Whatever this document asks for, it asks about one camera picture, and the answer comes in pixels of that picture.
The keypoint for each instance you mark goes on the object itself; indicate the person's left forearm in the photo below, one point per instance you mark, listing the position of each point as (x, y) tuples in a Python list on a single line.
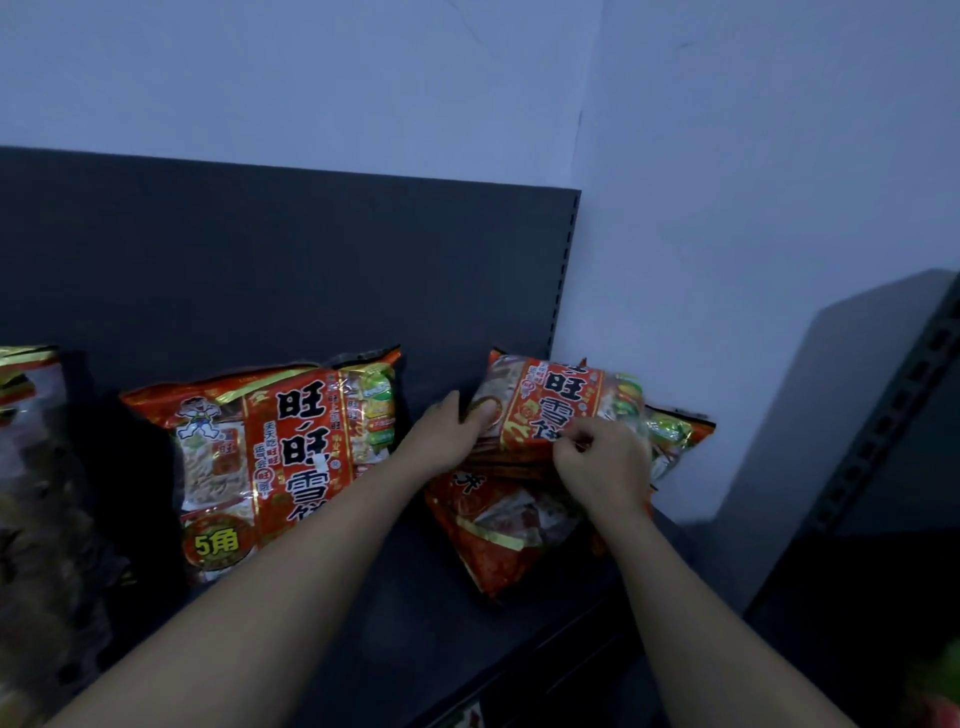
[(232, 622)]

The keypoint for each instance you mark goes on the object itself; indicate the red rice cracker snack bag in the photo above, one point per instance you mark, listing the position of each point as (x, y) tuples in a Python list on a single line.
[(277, 457), (675, 439), (551, 409), (499, 529)]

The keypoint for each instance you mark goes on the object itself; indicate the person's right hand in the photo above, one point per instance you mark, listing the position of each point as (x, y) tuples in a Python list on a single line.
[(604, 465)]

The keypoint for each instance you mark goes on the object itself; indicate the clear and gold snack bag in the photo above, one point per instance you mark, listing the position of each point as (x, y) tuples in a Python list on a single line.
[(41, 540)]

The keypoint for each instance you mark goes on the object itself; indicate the grey slotted shelf unit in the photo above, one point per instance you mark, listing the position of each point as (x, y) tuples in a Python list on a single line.
[(847, 465)]

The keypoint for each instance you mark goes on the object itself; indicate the person's right fingers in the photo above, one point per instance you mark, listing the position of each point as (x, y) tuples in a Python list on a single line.
[(576, 439)]

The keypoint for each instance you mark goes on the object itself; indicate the person's right forearm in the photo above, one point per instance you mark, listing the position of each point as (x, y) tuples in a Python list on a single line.
[(701, 637)]

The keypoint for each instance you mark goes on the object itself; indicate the dark grey shelf unit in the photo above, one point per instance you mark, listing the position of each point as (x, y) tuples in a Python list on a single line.
[(315, 300)]

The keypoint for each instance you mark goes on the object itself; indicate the person's left hand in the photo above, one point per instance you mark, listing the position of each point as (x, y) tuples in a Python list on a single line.
[(439, 442)]

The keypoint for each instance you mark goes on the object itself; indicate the person's left thumb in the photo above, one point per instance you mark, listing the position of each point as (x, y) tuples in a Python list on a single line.
[(480, 417)]

